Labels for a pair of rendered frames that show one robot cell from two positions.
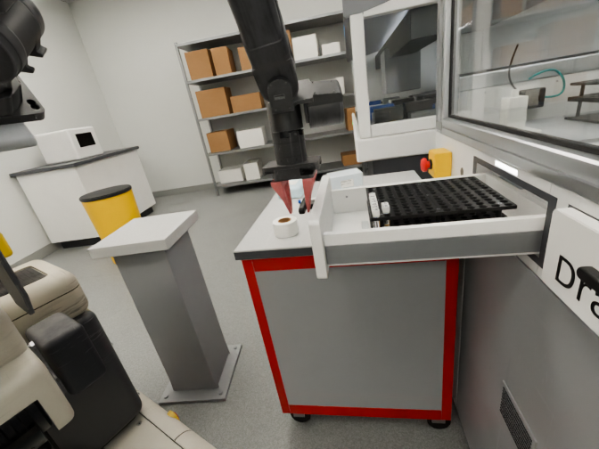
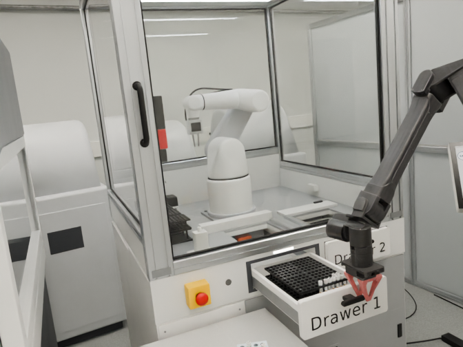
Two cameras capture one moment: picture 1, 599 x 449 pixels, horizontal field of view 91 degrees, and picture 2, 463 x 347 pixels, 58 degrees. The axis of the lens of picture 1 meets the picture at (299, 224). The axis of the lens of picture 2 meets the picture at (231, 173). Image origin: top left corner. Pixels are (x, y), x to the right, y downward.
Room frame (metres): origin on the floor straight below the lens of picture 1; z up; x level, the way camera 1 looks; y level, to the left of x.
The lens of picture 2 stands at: (1.41, 0.68, 1.46)
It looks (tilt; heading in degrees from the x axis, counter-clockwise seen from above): 10 degrees down; 235
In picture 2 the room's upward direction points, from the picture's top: 6 degrees counter-clockwise
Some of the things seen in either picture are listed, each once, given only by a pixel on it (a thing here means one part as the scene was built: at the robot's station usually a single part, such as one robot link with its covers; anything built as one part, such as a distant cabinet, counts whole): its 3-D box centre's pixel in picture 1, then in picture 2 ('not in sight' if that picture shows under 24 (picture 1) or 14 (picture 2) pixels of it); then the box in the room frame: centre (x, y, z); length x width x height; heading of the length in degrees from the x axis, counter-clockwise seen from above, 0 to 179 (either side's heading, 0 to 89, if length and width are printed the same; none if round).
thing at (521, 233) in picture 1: (432, 212); (303, 281); (0.52, -0.26, 0.86); 0.40 x 0.26 x 0.06; 77
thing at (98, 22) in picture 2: not in sight; (109, 98); (0.83, -0.94, 1.52); 0.87 x 0.01 x 0.86; 77
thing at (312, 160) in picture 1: (290, 151); (361, 257); (0.55, -0.01, 1.02); 0.10 x 0.07 x 0.07; 77
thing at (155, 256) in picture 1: (178, 308); not in sight; (1.06, 0.57, 0.38); 0.30 x 0.30 x 0.76; 83
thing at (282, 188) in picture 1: (294, 189); (364, 282); (0.55, 0.00, 0.95); 0.07 x 0.07 x 0.09; 77
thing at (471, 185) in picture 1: (427, 210); (305, 281); (0.52, -0.25, 0.87); 0.22 x 0.18 x 0.06; 77
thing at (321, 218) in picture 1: (324, 217); (344, 306); (0.57, -0.05, 0.87); 0.29 x 0.02 x 0.11; 167
